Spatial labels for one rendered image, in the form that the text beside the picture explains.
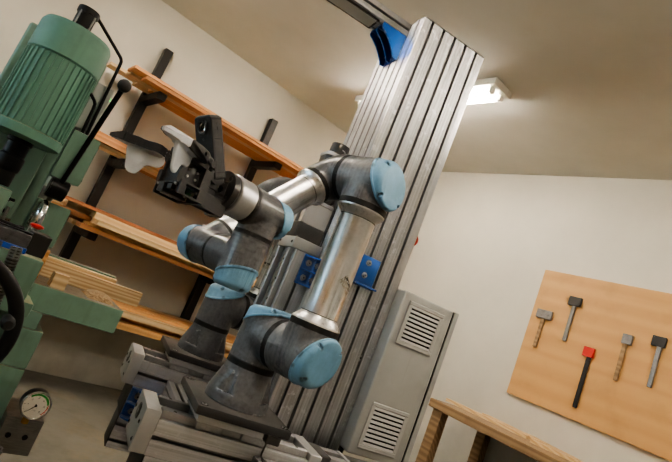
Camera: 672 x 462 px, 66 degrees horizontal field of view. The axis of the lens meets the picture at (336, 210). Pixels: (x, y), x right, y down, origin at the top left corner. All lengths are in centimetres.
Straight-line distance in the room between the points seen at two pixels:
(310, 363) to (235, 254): 29
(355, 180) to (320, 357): 39
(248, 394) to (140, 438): 23
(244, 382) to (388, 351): 47
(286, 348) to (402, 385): 52
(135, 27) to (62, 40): 267
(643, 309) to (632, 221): 61
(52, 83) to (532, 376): 329
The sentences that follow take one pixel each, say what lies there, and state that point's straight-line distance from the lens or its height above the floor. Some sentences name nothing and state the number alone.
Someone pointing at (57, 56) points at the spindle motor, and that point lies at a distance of 147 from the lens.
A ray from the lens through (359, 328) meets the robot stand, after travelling 151.
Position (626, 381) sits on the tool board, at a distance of 363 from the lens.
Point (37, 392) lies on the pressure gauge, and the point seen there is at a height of 69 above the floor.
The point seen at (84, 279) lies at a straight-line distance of 155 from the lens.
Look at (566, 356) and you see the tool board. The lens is 378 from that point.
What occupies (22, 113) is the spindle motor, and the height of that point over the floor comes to 125.
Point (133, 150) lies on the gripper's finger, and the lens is 92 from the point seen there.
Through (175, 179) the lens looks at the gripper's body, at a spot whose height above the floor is 119.
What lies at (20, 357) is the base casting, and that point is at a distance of 142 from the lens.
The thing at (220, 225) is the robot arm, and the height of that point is 117.
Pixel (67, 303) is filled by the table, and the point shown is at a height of 88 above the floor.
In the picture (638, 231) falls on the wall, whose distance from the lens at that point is 390.
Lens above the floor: 109
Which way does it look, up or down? 11 degrees up
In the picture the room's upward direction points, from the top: 22 degrees clockwise
